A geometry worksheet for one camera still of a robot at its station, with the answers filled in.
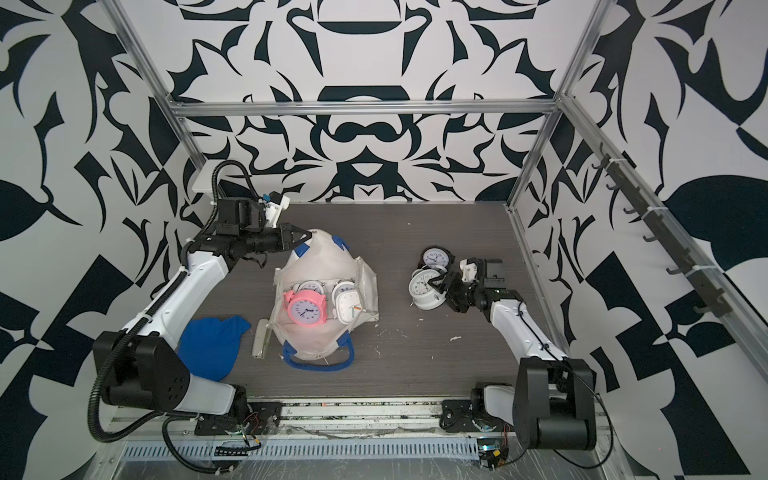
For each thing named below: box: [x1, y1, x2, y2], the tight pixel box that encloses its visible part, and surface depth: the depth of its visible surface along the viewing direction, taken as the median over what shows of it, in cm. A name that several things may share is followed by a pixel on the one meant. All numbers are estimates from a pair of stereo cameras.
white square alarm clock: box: [332, 281, 366, 325], surface depth 83 cm
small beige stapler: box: [252, 318, 272, 359], surface depth 85 cm
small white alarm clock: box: [292, 279, 326, 295], surface depth 93 cm
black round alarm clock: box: [418, 245, 456, 272], surface depth 104 cm
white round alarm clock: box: [408, 266, 448, 311], surface depth 87 cm
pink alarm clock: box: [283, 289, 328, 327], surface depth 88 cm
